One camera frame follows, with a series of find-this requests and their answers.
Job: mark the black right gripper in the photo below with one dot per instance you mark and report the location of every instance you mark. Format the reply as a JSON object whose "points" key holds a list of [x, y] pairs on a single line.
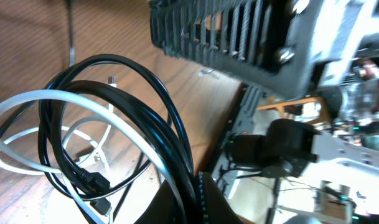
{"points": [[326, 34]]}

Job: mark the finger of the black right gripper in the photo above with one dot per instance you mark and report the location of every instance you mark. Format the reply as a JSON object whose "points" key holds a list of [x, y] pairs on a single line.
{"points": [[251, 40]]}

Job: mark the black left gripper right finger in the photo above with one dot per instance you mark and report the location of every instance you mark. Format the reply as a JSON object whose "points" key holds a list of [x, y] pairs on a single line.
{"points": [[214, 208]]}

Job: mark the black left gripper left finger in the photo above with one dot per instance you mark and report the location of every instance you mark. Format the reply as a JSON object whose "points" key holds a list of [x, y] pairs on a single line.
{"points": [[165, 209]]}

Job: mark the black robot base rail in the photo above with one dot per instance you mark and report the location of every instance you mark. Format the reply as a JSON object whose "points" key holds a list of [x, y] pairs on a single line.
{"points": [[239, 122]]}

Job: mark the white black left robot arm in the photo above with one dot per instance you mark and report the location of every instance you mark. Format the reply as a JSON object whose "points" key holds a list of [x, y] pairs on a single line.
{"points": [[289, 148]]}

